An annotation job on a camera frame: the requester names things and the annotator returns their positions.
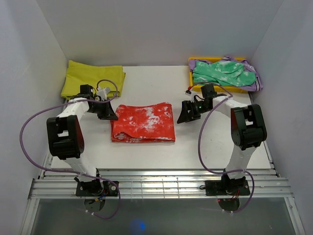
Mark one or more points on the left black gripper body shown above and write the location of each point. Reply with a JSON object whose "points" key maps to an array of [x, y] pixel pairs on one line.
{"points": [[101, 109]]}

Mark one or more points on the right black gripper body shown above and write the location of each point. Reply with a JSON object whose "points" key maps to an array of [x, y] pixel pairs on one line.
{"points": [[196, 108]]}

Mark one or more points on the red tie-dye trousers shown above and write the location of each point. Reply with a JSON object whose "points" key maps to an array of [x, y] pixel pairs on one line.
{"points": [[144, 124]]}

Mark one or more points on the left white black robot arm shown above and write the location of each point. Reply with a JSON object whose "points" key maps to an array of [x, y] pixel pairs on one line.
{"points": [[65, 137]]}

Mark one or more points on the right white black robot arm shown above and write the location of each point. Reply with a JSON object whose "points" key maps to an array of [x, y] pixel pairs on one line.
{"points": [[247, 129]]}

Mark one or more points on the folded yellow-green trousers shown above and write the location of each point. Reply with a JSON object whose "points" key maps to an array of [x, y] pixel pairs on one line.
{"points": [[80, 74]]}

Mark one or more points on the green tie-dye trousers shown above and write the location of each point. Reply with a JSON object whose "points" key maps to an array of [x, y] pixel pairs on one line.
{"points": [[224, 73]]}

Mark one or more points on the purple striped garment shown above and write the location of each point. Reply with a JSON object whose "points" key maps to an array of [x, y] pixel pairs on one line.
{"points": [[256, 86]]}

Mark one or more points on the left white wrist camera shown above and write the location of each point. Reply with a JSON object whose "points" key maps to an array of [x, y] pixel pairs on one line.
{"points": [[102, 93]]}

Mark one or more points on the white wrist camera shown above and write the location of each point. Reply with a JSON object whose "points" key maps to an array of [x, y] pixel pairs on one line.
{"points": [[102, 93], [189, 92]]}

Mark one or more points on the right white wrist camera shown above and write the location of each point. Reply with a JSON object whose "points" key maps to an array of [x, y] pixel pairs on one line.
{"points": [[189, 92]]}

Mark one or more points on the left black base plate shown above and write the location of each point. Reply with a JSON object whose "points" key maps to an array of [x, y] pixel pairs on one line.
{"points": [[110, 189]]}

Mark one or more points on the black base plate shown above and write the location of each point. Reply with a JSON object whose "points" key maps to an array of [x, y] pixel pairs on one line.
{"points": [[110, 189], [218, 188]]}

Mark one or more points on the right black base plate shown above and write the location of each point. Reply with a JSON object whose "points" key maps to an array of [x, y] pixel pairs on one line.
{"points": [[218, 188]]}

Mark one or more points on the aluminium rail frame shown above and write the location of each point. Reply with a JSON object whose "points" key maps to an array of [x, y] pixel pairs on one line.
{"points": [[172, 172]]}

